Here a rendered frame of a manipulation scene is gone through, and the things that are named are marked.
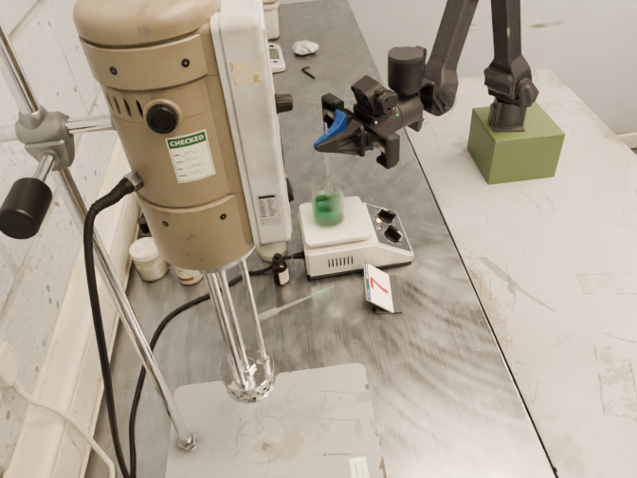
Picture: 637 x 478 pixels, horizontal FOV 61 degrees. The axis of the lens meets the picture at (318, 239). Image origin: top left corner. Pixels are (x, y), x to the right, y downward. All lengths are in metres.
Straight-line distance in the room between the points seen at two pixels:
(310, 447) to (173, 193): 0.47
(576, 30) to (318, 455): 2.30
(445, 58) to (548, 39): 1.75
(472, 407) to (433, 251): 0.33
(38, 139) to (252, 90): 0.18
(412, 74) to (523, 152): 0.39
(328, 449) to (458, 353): 0.26
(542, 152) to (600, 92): 1.75
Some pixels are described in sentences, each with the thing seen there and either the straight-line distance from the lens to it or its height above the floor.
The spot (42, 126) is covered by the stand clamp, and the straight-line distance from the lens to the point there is 0.48.
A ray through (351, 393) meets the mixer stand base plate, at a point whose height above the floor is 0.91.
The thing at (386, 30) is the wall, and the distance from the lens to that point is 2.45.
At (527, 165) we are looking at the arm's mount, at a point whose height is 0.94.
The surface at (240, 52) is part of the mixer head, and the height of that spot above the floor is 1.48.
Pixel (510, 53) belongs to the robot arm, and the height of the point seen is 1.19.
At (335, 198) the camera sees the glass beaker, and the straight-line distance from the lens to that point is 0.94.
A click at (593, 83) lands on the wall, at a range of 2.93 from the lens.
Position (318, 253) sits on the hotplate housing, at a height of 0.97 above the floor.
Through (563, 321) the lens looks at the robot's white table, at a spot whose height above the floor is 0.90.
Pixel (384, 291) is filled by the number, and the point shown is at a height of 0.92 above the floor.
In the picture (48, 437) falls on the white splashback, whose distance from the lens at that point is 0.81.
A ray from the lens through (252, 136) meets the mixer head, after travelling 0.42.
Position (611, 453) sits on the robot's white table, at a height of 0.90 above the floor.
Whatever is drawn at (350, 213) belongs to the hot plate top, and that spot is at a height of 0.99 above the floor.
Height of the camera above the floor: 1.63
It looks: 42 degrees down
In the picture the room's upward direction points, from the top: 6 degrees counter-clockwise
